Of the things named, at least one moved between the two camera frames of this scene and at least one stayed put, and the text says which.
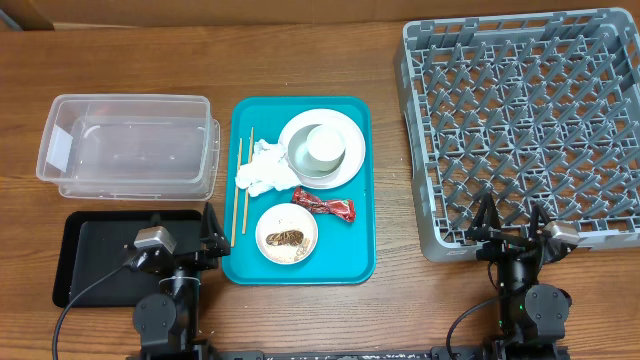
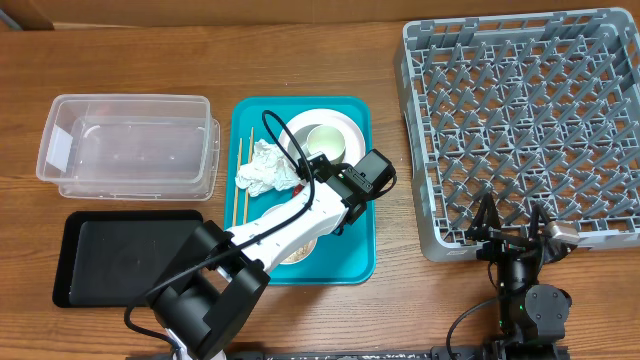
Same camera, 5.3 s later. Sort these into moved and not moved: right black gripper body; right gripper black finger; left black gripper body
Moved: left black gripper body
Not moved: right black gripper body; right gripper black finger
